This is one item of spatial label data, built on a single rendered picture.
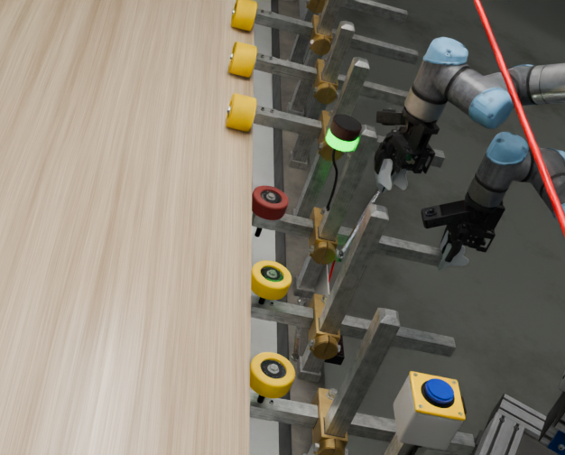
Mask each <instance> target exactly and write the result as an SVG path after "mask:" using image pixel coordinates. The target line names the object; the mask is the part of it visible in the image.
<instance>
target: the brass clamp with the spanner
mask: <svg viewBox="0 0 565 455"><path fill-rule="evenodd" d="M321 210H322V209H319V208H315V207H314V208H313V210H312V212H311V214H310V218H309V219H313V230H312V232H311V234H310V238H308V240H309V256H311V257H312V259H313V260H314V262H316V263H317V264H319V265H327V264H330V263H331V262H333V261H334V259H335V257H336V252H335V250H336V248H337V246H338V237H336V239H335V241H333V240H328V239H325V238H320V237H319V225H320V222H321V220H322V218H323V215H322V214H321V213H320V211H321Z"/></svg>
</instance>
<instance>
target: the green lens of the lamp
mask: <svg viewBox="0 0 565 455"><path fill-rule="evenodd" d="M326 141H327V143H328V144H329V145H330V146H331V147H333V148H335V149H337V150H340V151H344V152H348V151H351V150H353V149H354V147H355V144H356V142H357V140H355V141H353V142H345V141H342V140H339V139H337V138H336V137H335V136H334V135H333V134H332V133H331V132H330V130H328V133H327V136H326Z"/></svg>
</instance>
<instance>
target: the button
mask: <svg viewBox="0 0 565 455"><path fill-rule="evenodd" d="M424 389H425V393H426V395H427V396H428V397H429V398H430V399H431V400H432V401H434V402H435V403H438V404H448V403H450V402H451V401H452V399H453V397H454V391H453V389H452V387H451V386H450V385H449V384H448V383H447V382H445V381H443V380H441V379H438V378H433V379H430V380H429V381H428V382H427V383H426V385H425V387H424Z"/></svg>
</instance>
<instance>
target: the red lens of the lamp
mask: <svg viewBox="0 0 565 455"><path fill-rule="evenodd" d="M336 116H338V115H335V116H334V117H333V119H332V122H331V125H330V127H329V130H330V132H331V133H332V134H333V135H334V136H336V137H337V138H339V139H341V140H345V141H355V140H356V139H357V138H358V136H359V134H360V131H361V129H362V126H361V124H360V123H359V124H360V129H359V130H357V131H348V130H346V129H343V128H341V127H340V126H338V125H337V124H336V122H335V117H336Z"/></svg>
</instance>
